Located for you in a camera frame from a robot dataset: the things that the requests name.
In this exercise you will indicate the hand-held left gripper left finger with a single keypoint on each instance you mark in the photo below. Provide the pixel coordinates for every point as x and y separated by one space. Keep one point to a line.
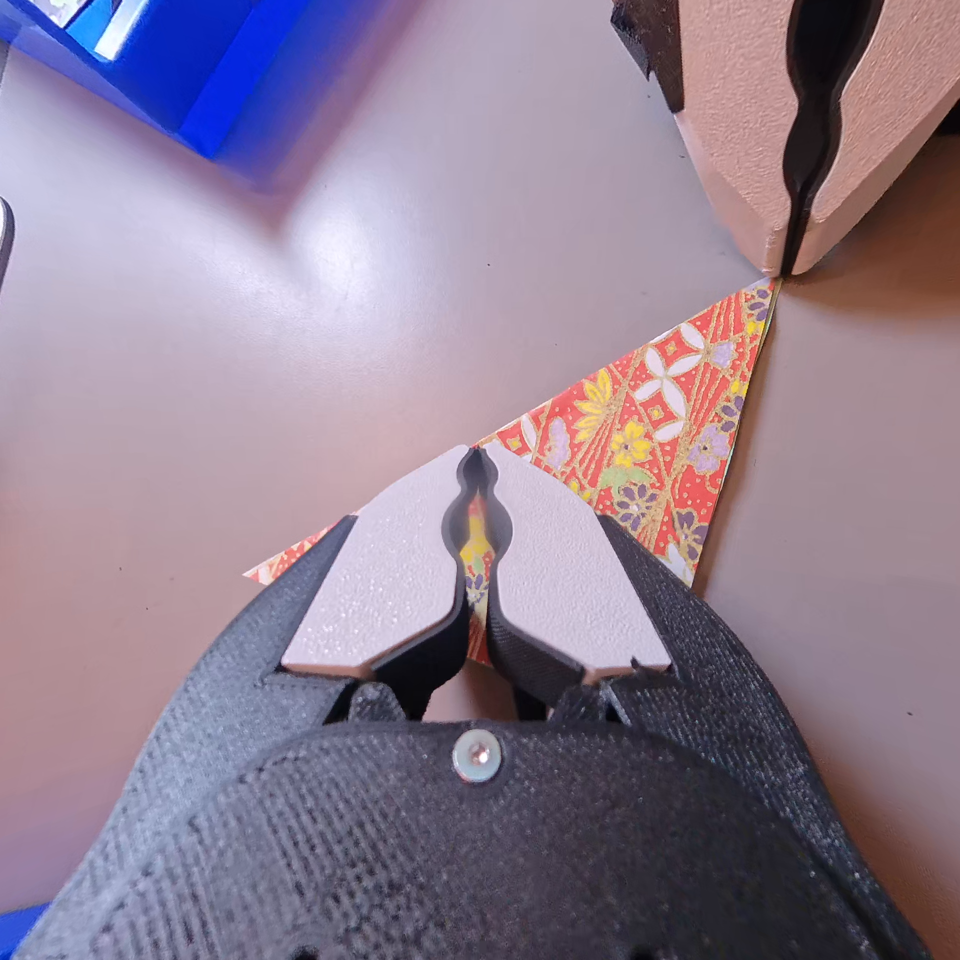
375 585

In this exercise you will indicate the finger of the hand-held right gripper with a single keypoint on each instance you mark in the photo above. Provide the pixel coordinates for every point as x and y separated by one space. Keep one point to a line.
900 105
735 105

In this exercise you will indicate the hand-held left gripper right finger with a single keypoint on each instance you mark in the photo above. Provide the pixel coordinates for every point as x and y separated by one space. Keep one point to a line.
578 585

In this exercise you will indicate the green backed red floral paper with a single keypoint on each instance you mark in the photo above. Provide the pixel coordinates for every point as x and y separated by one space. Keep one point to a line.
645 435

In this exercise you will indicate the blue plastic bin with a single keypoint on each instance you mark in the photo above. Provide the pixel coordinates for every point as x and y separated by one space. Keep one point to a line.
23 923
195 68

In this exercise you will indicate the white stand plate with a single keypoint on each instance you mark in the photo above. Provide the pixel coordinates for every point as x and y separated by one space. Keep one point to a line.
5 240

